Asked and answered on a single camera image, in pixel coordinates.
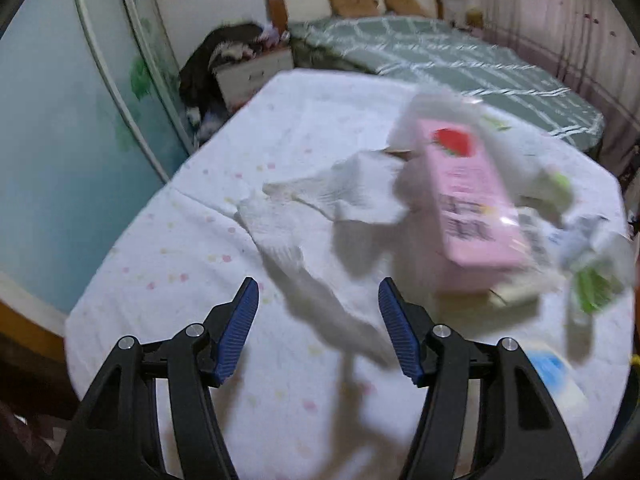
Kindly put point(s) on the dark clothes pile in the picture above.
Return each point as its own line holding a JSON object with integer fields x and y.
{"x": 200, "y": 70}

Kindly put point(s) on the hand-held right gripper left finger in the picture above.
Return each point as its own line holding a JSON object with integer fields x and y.
{"x": 240, "y": 325}

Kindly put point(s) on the pink drink carton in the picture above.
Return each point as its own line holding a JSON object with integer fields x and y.
{"x": 465, "y": 195}

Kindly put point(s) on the teal wardrobe sliding door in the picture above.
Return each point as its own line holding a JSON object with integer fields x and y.
{"x": 50, "y": 135}

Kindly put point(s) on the white bottle green label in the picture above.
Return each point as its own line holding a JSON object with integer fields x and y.
{"x": 555, "y": 182}

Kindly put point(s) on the green checked bed duvet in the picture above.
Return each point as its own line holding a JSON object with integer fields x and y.
{"x": 425, "y": 55}

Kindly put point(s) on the wooden bed headboard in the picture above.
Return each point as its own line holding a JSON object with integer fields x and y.
{"x": 280, "y": 5}

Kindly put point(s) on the yellow tissue box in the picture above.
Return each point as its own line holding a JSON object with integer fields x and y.
{"x": 474, "y": 17}

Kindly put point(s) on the crumpled blue white wrapper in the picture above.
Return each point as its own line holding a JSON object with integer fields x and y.
{"x": 582, "y": 240}

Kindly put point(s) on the white nightstand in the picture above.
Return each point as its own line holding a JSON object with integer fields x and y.
{"x": 250, "y": 75}

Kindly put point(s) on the white floral tablecloth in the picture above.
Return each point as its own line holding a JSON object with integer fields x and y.
{"x": 200, "y": 260}

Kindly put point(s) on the brown pillow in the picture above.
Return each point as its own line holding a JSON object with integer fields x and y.
{"x": 405, "y": 2}
{"x": 352, "y": 1}

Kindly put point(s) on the white blue tube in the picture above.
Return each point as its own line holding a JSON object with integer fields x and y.
{"x": 550, "y": 370}

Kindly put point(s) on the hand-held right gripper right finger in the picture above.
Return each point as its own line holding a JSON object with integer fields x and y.
{"x": 397, "y": 330}

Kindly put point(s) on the purple white toys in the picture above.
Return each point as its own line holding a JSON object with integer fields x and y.
{"x": 274, "y": 36}

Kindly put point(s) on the pink striped curtain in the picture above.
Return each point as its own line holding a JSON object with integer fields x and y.
{"x": 550, "y": 20}

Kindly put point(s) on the green label clear can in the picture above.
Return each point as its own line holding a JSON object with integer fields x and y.
{"x": 592, "y": 287}

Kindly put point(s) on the white sock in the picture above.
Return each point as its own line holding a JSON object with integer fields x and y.
{"x": 340, "y": 185}

